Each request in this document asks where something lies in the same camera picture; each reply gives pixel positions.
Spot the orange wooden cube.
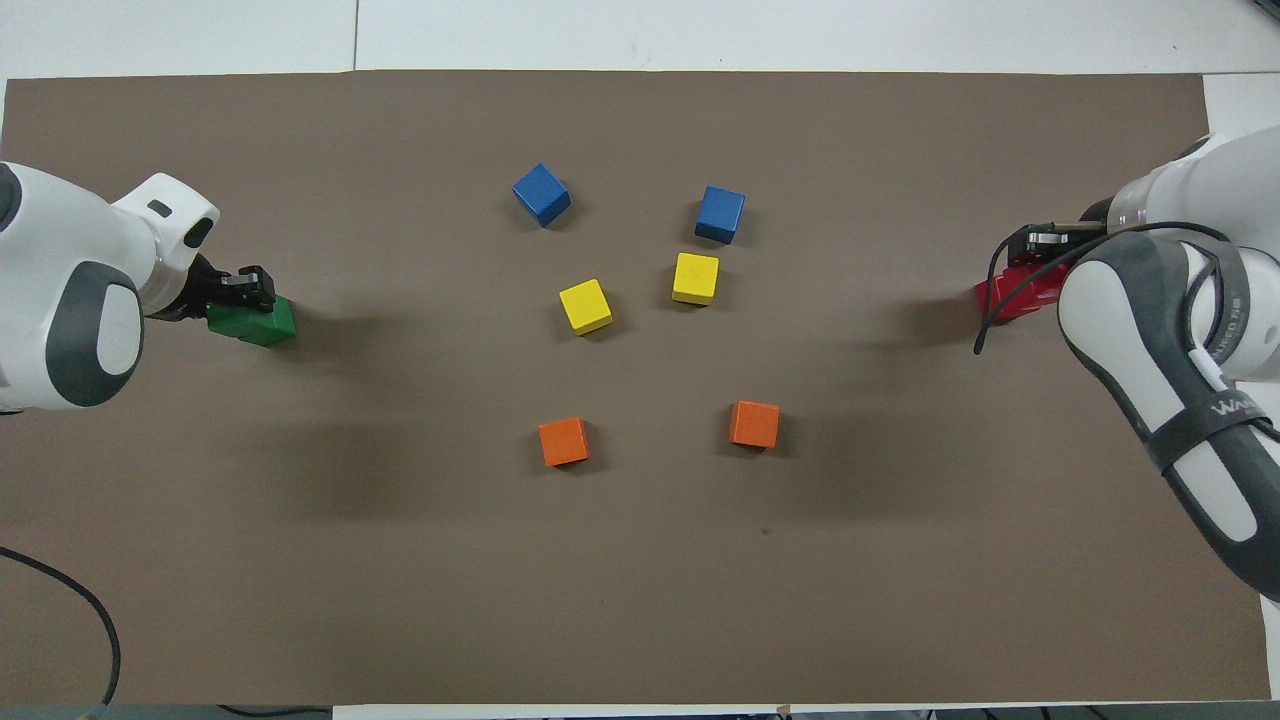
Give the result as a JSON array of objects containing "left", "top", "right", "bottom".
[
  {"left": 729, "top": 400, "right": 781, "bottom": 450},
  {"left": 538, "top": 416, "right": 591, "bottom": 468}
]

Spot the brown table mat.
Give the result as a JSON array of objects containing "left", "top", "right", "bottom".
[{"left": 0, "top": 70, "right": 1271, "bottom": 706}]

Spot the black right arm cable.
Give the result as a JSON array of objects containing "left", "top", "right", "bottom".
[{"left": 973, "top": 222, "right": 1241, "bottom": 356}]

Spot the black velcro strap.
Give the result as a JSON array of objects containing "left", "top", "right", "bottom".
[{"left": 1145, "top": 405, "right": 1271, "bottom": 471}]

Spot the yellow wooden cube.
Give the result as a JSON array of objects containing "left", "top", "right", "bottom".
[
  {"left": 671, "top": 252, "right": 721, "bottom": 307},
  {"left": 558, "top": 278, "right": 615, "bottom": 337}
]

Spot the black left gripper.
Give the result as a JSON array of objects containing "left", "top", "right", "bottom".
[{"left": 180, "top": 255, "right": 278, "bottom": 321}]

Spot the blue wooden cube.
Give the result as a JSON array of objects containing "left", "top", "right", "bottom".
[
  {"left": 512, "top": 163, "right": 572, "bottom": 229},
  {"left": 695, "top": 185, "right": 747, "bottom": 246}
]

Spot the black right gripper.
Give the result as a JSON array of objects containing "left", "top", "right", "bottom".
[{"left": 1005, "top": 204, "right": 1114, "bottom": 268}]

